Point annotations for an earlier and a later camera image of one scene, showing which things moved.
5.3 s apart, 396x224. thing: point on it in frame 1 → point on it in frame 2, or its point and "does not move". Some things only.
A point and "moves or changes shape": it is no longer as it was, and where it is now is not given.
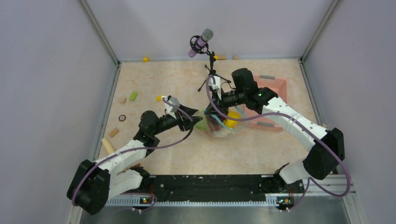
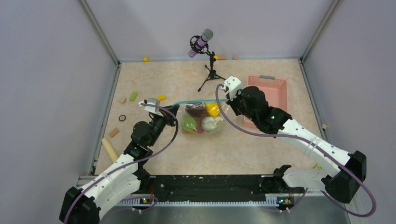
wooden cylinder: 108,147 does not move
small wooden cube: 122,100 does not move
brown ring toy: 122,117 does not move
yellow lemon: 230,122 moves or changes shape
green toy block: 133,95 does not move
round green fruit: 202,125 moves or changes shape
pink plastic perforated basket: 279,85 does not move
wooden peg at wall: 220,58 does not move
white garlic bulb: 222,133 → 209,123
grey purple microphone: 206,35 does not move
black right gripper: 210,110 → 233,102
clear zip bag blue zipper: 236,120 moves or changes shape
